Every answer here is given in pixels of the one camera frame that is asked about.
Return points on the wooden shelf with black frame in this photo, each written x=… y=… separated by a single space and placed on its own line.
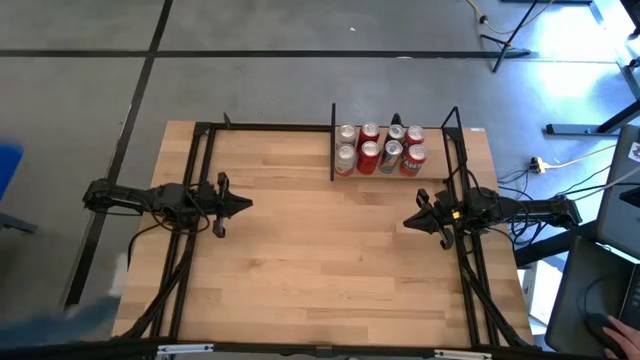
x=436 y=165

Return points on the person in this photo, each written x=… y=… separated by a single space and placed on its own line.
x=75 y=315

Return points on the blue silver slim energy can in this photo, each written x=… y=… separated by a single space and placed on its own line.
x=391 y=150
x=395 y=133

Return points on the black floor stand base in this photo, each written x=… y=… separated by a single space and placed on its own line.
x=570 y=129

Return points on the red Coca-Cola can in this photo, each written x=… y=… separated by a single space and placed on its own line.
x=370 y=131
x=368 y=152

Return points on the silver metal bracket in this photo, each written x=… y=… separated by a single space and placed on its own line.
x=185 y=348
x=462 y=355

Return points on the black tripod stand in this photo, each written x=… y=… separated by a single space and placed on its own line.
x=506 y=46

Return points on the blue chair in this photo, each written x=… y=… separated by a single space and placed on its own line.
x=9 y=170

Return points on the grey side table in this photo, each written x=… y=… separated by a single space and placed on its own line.
x=575 y=300

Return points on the black side table leg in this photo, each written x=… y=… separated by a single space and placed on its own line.
x=550 y=247

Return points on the person's hand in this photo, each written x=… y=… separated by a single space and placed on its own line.
x=627 y=340

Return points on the dark chair leg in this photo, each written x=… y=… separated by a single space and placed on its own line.
x=17 y=223

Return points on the black computer mouse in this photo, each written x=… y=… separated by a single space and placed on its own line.
x=600 y=327

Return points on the red blue Fanta strawberry can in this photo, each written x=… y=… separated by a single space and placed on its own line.
x=414 y=135
x=414 y=157

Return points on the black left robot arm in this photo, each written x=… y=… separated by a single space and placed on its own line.
x=130 y=197

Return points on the yellow power strip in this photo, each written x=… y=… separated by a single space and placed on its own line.
x=537 y=164

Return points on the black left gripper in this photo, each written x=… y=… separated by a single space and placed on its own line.
x=220 y=200

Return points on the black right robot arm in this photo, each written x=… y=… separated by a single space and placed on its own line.
x=525 y=210

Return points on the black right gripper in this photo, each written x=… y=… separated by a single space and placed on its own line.
x=450 y=215

